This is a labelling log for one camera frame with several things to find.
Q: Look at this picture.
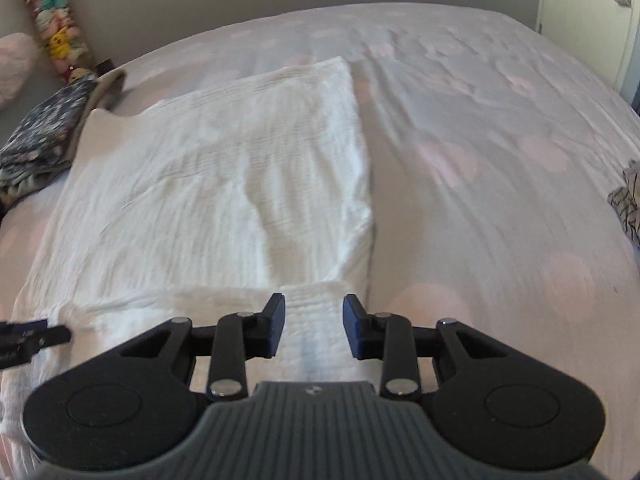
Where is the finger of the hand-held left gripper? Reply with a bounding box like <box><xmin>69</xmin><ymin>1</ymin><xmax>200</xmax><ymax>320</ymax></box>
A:
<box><xmin>0</xmin><ymin>317</ymin><xmax>71</xmax><ymax>368</ymax></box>

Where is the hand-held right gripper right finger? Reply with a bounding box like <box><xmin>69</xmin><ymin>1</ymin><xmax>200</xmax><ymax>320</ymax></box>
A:
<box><xmin>342</xmin><ymin>294</ymin><xmax>531</xmax><ymax>401</ymax></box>

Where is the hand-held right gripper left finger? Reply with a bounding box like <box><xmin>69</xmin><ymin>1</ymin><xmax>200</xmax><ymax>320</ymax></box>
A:
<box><xmin>100</xmin><ymin>292</ymin><xmax>287</xmax><ymax>401</ymax></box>

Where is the white muslin cloth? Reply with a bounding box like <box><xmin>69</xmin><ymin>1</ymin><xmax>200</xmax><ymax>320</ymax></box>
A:
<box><xmin>0</xmin><ymin>56</ymin><xmax>376</xmax><ymax>466</ymax></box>

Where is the polka dot bed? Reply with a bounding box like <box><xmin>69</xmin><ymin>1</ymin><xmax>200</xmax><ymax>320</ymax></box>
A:
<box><xmin>0</xmin><ymin>2</ymin><xmax>640</xmax><ymax>480</ymax></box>

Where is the folded dark floral garment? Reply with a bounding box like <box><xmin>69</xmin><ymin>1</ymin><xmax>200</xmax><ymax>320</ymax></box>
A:
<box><xmin>0</xmin><ymin>72</ymin><xmax>98</xmax><ymax>181</ymax></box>

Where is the folded beige garment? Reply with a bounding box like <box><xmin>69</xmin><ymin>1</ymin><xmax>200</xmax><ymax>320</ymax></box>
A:
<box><xmin>0</xmin><ymin>67</ymin><xmax>127</xmax><ymax>206</ymax></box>

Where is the pink crumpled duvet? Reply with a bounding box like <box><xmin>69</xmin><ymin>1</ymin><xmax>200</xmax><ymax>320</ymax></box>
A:
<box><xmin>0</xmin><ymin>32</ymin><xmax>40</xmax><ymax>111</ymax></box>

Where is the striped brown garment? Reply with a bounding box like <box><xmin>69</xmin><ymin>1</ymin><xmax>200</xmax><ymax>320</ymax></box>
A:
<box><xmin>607</xmin><ymin>160</ymin><xmax>640</xmax><ymax>247</ymax></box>

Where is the stack of plush toys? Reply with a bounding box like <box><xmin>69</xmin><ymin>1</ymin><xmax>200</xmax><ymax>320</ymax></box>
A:
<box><xmin>17</xmin><ymin>0</ymin><xmax>98</xmax><ymax>83</ymax></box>

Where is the white door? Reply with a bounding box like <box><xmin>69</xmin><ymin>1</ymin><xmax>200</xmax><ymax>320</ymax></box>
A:
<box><xmin>537</xmin><ymin>0</ymin><xmax>640</xmax><ymax>106</ymax></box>

